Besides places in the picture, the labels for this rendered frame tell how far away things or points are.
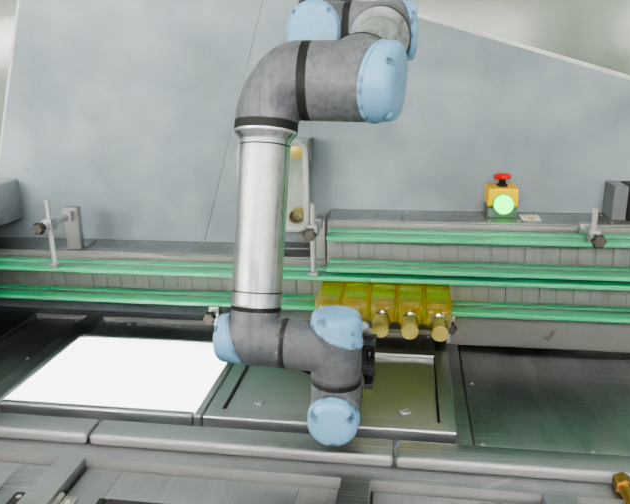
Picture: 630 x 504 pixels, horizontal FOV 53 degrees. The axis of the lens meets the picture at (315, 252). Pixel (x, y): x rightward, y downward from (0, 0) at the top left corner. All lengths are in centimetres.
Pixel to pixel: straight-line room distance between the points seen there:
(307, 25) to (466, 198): 59
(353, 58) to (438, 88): 68
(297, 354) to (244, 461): 30
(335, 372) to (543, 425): 53
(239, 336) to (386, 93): 40
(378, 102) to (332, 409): 44
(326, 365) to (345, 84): 40
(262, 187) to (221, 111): 74
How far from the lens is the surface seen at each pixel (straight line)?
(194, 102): 167
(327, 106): 93
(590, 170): 165
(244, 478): 115
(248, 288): 93
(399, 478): 112
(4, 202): 187
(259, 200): 93
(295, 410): 125
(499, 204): 152
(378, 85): 91
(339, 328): 90
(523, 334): 160
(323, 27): 133
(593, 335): 163
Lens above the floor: 233
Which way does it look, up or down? 72 degrees down
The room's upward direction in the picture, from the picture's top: 152 degrees counter-clockwise
